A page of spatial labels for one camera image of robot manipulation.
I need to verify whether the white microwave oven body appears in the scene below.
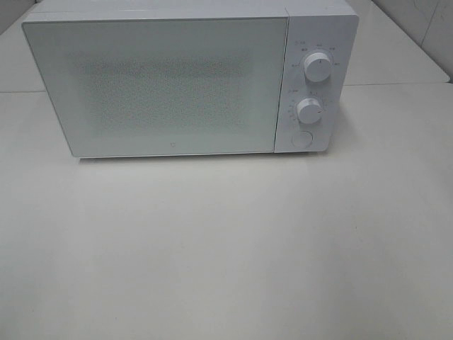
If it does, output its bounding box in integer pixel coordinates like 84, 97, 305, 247
22, 1, 359, 154

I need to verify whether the white round door button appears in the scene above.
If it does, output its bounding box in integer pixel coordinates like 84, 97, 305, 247
291, 131, 313, 150

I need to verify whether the white microwave knob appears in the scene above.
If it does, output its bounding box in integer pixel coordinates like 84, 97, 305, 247
297, 98, 323, 125
304, 52, 333, 82

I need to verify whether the white microwave door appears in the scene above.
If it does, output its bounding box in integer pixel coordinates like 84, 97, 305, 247
23, 18, 287, 158

